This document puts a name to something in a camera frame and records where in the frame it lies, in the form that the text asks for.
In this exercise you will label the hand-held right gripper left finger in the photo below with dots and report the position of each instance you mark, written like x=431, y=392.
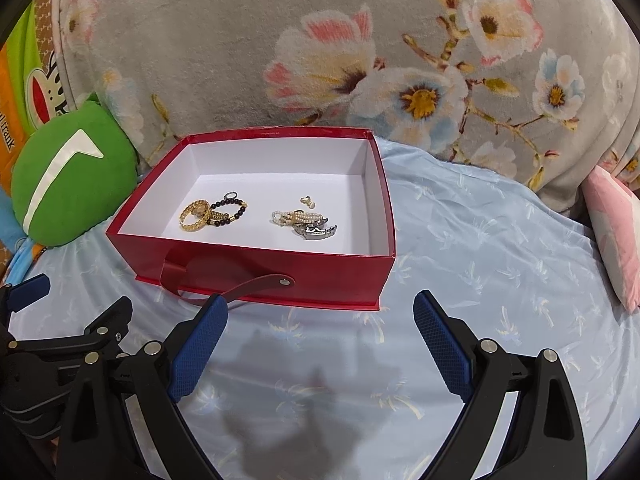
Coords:
x=195, y=350

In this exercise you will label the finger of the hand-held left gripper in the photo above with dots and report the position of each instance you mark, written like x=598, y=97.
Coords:
x=100, y=322
x=30, y=291

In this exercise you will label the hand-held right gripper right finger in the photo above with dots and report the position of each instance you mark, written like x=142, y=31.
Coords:
x=445, y=340

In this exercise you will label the red cardboard box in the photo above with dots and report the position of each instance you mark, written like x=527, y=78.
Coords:
x=250, y=275

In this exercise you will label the gold wristwatch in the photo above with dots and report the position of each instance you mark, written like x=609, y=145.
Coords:
x=195, y=215

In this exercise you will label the silver wristwatch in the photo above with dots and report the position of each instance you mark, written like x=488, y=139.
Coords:
x=317, y=231

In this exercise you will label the small gold earring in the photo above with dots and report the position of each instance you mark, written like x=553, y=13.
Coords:
x=308, y=202

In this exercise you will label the light blue bed sheet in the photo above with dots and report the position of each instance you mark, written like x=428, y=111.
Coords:
x=475, y=260

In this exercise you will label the green round cushion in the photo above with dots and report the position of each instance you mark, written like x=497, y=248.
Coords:
x=75, y=175

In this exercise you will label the colourful cartoon monkey blanket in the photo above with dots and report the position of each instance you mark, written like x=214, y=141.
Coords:
x=25, y=90

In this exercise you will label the pink pillow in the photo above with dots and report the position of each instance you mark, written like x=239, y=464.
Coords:
x=617, y=230

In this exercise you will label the grey floral blanket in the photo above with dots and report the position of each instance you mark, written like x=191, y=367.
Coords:
x=225, y=50

